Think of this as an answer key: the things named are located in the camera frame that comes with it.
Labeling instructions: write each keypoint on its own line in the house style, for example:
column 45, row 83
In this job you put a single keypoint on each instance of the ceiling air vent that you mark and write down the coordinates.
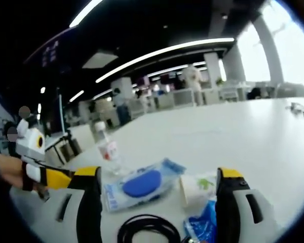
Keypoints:
column 100, row 60

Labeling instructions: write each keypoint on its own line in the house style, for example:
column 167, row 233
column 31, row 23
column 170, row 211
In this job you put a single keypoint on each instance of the narrow window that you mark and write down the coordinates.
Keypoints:
column 254, row 58

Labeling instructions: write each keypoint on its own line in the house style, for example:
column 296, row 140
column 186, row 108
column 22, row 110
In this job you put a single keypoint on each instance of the white side desk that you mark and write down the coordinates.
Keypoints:
column 76, row 134

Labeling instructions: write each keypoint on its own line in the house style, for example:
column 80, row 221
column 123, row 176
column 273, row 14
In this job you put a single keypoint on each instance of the white table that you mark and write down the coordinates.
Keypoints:
column 205, row 131

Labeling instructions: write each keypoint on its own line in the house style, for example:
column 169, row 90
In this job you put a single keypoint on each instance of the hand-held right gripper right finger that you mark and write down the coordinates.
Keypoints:
column 228, row 210

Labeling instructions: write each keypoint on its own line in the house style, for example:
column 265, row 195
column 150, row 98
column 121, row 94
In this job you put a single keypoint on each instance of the potted green plant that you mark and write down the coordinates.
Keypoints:
column 220, row 82

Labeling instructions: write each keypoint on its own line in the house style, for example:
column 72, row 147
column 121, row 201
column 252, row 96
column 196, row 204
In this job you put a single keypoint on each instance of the large window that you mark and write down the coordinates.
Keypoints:
column 294, row 50

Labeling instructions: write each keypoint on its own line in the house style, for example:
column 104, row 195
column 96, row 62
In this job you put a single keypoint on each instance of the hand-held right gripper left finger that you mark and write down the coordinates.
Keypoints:
column 90, row 202

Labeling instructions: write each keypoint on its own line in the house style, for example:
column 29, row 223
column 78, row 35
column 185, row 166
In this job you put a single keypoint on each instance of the clear plastic water bottle item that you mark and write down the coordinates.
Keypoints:
column 107, row 152

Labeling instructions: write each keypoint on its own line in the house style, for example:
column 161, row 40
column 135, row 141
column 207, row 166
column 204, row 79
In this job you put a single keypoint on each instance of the white paper cup item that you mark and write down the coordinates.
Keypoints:
column 192, row 189

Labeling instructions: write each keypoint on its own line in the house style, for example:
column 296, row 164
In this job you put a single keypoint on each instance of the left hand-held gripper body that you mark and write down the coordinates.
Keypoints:
column 30, row 145

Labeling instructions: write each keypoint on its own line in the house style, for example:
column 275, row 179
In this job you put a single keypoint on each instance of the person's left hand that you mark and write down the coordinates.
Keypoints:
column 28, row 183

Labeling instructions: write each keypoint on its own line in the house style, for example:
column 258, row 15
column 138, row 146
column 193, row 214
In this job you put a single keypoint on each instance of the curved ceiling light strip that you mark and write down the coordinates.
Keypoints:
column 167, row 54

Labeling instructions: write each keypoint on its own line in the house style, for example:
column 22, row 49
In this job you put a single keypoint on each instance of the blue tissue packet item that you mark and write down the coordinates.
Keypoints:
column 200, row 222

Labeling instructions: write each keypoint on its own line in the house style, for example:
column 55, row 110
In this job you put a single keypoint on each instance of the dark office chair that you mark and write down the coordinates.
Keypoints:
column 257, row 93

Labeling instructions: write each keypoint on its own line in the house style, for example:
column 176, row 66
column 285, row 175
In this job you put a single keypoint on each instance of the clear packet with blue pad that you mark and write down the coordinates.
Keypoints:
column 142, row 187

